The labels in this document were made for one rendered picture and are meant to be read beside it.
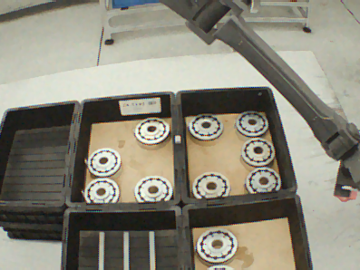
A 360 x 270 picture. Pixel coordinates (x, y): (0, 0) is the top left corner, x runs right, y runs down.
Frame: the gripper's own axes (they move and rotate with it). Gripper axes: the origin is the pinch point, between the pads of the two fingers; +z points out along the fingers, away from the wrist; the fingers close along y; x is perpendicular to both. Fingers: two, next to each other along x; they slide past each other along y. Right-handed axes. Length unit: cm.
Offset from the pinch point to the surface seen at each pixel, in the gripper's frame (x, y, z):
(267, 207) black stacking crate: 20.5, -10.7, -1.2
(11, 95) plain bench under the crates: 143, 14, 2
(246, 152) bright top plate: 32.8, 6.7, 3.7
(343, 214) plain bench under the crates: -1.5, 2.4, 25.5
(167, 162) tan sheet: 54, -2, 2
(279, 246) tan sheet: 14.9, -18.7, 5.7
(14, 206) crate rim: 81, -37, -19
